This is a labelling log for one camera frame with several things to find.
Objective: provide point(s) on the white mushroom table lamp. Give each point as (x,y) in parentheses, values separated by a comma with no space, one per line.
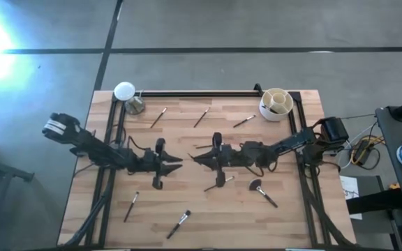
(124,90)

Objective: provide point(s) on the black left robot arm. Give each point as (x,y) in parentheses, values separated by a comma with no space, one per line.
(96,146)

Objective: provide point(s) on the grey equipment cart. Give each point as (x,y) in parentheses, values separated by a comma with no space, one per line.
(393,146)

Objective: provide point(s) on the black power box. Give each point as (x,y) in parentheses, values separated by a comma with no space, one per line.
(362,150)

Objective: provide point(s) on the black floor stand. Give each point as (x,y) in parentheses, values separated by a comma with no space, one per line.
(12,172)

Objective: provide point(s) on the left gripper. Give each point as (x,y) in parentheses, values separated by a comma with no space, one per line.
(150,161)

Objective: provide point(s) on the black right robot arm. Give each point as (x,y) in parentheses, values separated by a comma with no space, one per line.
(284,143)

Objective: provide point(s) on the black fan makeup brush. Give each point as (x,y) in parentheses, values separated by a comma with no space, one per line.
(255,184)

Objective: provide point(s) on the thin black makeup brush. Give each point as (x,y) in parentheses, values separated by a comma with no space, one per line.
(243,121)
(202,146)
(229,179)
(190,155)
(131,207)
(271,109)
(158,118)
(201,117)

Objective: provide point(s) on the black clamp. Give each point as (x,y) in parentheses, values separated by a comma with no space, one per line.
(257,88)

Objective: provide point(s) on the black flat bar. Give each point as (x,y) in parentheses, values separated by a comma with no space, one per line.
(375,201)

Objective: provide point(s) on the white ribbed round organizer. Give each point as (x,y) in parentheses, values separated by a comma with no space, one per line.
(269,116)

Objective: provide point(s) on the white paper sheet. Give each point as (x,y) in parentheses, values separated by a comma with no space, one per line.
(349,184)

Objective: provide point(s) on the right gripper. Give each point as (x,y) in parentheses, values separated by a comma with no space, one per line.
(229,157)

